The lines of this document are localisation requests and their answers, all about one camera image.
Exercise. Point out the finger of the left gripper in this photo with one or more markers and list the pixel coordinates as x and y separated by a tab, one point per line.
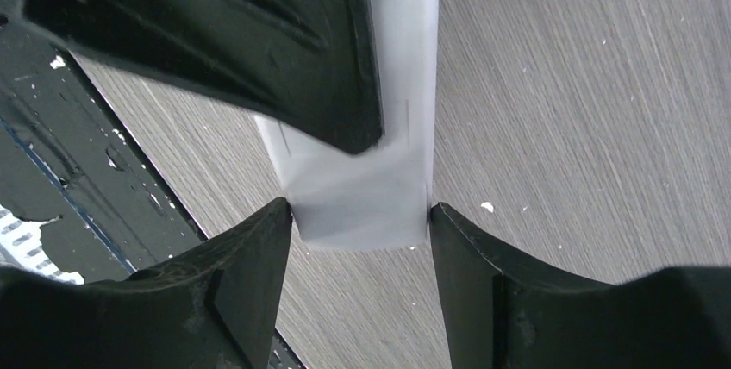
310	64

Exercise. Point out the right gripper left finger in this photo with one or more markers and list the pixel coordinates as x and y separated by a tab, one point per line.
214	306

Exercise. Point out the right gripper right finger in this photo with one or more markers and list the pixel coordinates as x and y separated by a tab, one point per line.
503	308

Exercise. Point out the white remote control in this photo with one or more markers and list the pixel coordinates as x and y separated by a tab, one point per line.
378	199

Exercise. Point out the white cable duct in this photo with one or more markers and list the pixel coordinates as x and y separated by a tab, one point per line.
21	247

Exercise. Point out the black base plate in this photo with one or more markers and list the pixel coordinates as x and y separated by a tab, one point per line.
65	153

